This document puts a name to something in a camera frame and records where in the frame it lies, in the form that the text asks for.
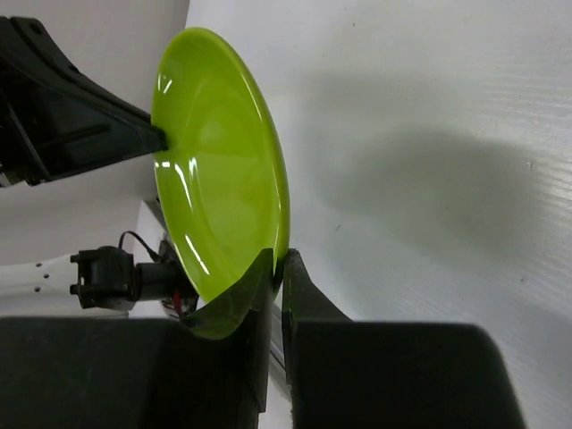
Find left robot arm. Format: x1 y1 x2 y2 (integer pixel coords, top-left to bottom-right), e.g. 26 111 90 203
1 17 198 318

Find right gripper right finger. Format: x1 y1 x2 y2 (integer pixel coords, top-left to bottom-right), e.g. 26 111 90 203
282 250 525 428

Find lime green plate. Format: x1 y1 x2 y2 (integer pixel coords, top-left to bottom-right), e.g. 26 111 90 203
151 28 290 301

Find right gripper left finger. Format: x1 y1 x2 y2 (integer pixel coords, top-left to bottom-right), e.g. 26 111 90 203
1 248 273 428

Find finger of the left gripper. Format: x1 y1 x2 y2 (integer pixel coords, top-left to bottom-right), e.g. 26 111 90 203
1 17 167 186

